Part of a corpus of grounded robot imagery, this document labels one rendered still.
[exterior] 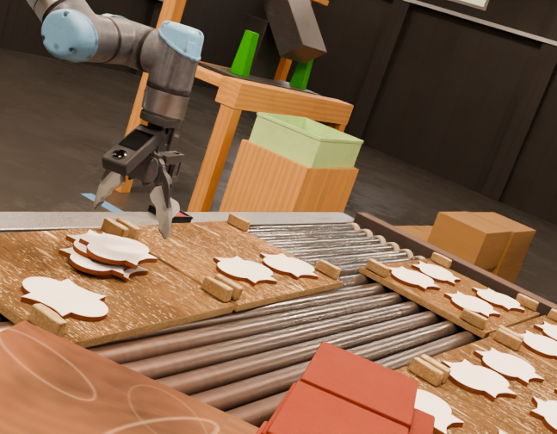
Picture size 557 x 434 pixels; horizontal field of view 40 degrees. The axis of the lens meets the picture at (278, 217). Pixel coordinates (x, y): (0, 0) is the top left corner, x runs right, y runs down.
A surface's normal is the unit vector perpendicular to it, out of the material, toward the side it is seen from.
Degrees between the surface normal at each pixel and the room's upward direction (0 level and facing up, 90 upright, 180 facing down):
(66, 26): 93
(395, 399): 0
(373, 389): 0
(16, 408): 0
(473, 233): 90
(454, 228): 90
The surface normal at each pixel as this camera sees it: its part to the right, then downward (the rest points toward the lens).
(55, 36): -0.37, 0.15
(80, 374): 0.32, -0.92
